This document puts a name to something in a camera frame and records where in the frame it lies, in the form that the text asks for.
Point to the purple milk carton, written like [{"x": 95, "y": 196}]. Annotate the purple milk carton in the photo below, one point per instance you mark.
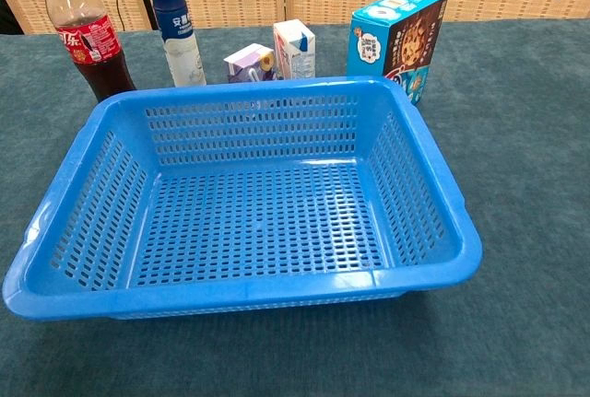
[{"x": 244, "y": 63}]

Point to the white milk carton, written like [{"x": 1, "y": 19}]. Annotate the white milk carton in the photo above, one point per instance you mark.
[{"x": 295, "y": 51}]

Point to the blue cookie box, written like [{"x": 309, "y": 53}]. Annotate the blue cookie box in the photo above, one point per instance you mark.
[{"x": 392, "y": 38}]

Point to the white bottle blue cap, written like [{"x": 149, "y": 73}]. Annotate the white bottle blue cap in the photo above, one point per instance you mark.
[{"x": 177, "y": 38}]

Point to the cola bottle red cap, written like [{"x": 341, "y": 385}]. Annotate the cola bottle red cap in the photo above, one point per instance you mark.
[{"x": 90, "y": 42}]

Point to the blue plastic perforated basket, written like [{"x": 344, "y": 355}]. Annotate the blue plastic perforated basket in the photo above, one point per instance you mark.
[{"x": 230, "y": 298}]

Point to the teal carpet table cloth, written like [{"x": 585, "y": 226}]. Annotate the teal carpet table cloth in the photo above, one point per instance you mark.
[{"x": 507, "y": 231}]

